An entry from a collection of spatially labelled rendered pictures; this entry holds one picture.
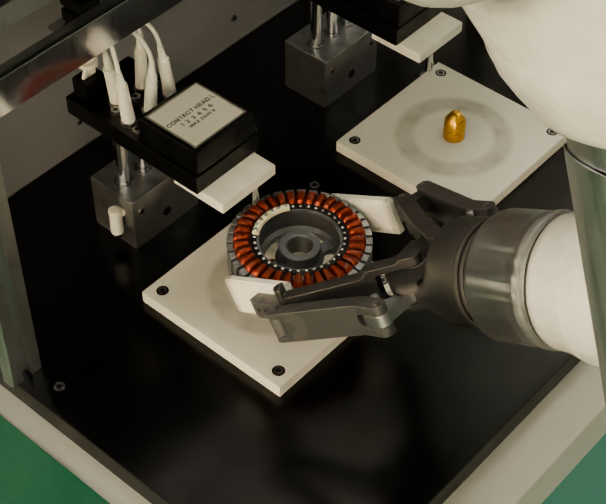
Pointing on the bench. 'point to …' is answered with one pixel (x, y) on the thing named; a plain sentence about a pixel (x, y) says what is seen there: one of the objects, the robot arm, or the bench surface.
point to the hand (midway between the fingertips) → (302, 252)
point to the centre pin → (454, 127)
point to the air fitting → (116, 221)
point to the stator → (299, 238)
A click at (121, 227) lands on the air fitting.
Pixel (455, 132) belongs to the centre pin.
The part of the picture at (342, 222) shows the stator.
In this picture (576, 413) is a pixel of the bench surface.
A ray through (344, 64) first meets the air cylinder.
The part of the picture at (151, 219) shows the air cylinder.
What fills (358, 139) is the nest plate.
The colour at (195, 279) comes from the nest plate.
